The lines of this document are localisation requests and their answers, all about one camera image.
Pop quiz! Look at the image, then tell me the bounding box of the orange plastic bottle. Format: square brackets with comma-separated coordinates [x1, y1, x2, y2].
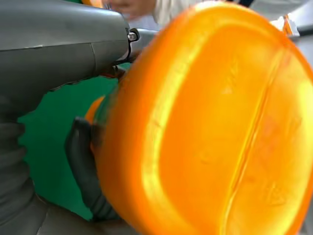
[81, 0, 105, 8]
[84, 1, 313, 235]

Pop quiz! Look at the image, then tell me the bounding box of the ribbed grey left arm sleeve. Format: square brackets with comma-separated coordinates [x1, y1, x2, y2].
[0, 97, 36, 225]

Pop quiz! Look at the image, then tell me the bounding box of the orange white detergent box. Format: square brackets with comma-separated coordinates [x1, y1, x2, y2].
[270, 14, 301, 37]

